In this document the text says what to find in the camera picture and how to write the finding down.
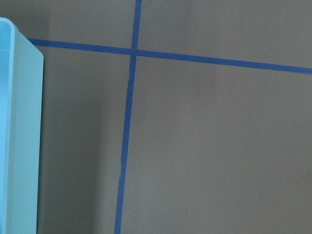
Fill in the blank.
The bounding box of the light blue plastic bin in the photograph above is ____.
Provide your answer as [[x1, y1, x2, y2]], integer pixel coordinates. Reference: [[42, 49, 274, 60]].
[[0, 18, 44, 234]]

